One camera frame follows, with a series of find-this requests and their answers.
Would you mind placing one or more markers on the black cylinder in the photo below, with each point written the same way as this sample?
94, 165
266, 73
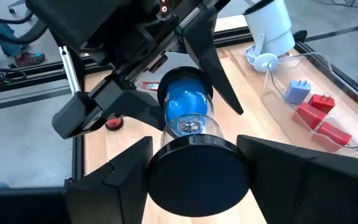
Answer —
114, 123

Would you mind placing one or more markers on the clear plastic bin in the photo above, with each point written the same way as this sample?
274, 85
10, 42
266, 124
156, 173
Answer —
343, 109

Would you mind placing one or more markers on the red wall charger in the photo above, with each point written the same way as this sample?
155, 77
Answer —
308, 115
331, 137
322, 105

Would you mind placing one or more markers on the silver aluminium extrusion bar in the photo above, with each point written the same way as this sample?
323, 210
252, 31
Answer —
68, 67

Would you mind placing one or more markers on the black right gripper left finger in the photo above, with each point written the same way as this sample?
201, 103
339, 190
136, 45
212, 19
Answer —
113, 193

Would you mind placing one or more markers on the blue sand hourglass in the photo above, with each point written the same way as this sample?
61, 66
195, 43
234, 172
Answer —
197, 177

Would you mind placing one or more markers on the red framed small thermometer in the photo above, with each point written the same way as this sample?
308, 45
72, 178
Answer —
150, 86

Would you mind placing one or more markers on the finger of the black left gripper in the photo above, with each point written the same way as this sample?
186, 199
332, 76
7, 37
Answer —
210, 59
110, 102

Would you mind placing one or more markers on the person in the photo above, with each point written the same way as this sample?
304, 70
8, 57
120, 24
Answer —
2, 37

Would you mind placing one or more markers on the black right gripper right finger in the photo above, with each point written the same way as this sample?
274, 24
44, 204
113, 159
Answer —
315, 193

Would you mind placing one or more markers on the lavender wall charger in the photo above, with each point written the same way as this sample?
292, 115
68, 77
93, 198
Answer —
297, 93

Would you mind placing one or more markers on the white mug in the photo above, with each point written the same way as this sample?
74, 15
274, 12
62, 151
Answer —
272, 28

